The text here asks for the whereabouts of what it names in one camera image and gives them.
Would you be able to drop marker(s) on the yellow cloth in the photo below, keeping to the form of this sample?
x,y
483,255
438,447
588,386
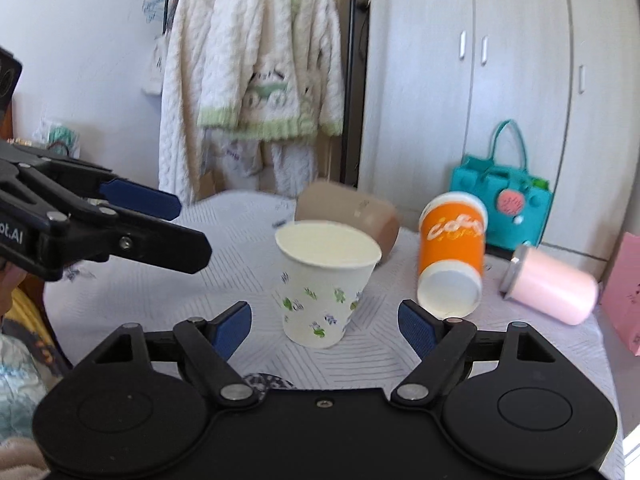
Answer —
x,y
27,316

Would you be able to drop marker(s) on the light blue printed cloth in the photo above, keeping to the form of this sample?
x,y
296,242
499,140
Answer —
x,y
20,385

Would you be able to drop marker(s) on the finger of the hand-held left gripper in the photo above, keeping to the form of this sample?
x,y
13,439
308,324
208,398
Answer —
x,y
142,201
160,245

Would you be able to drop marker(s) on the brown paper cup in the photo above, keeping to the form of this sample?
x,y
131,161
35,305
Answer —
x,y
345,205

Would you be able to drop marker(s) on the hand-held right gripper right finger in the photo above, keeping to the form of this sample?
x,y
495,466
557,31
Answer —
x,y
416,331

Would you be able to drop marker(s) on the white wardrobe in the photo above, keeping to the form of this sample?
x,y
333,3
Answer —
x,y
525,100

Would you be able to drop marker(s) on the green and white bag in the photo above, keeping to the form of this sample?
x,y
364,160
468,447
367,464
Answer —
x,y
59,136

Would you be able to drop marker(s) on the dark patterned cloth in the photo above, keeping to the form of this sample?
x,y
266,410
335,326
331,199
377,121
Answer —
x,y
267,382

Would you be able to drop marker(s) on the orange paper cup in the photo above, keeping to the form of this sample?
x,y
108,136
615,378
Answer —
x,y
452,255

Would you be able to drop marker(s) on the pink tumbler with metal lid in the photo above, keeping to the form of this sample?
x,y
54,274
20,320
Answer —
x,y
555,282

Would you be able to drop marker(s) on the teal felt handbag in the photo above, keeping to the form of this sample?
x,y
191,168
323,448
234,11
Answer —
x,y
505,200

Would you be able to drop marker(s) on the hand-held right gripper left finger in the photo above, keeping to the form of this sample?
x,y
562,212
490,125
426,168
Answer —
x,y
234,331

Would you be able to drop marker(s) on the white tote bag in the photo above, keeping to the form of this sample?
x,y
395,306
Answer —
x,y
154,70

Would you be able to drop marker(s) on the white floral paper cup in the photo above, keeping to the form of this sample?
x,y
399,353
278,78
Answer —
x,y
325,290

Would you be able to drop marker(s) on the white knit cardigan green trim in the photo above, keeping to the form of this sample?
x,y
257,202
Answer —
x,y
270,60

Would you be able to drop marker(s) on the black clothes rack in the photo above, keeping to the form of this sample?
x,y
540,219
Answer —
x,y
356,60

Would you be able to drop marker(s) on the pink box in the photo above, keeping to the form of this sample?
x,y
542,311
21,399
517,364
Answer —
x,y
622,295

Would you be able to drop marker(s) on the white quilted table cover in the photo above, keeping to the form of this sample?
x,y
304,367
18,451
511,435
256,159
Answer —
x,y
150,305

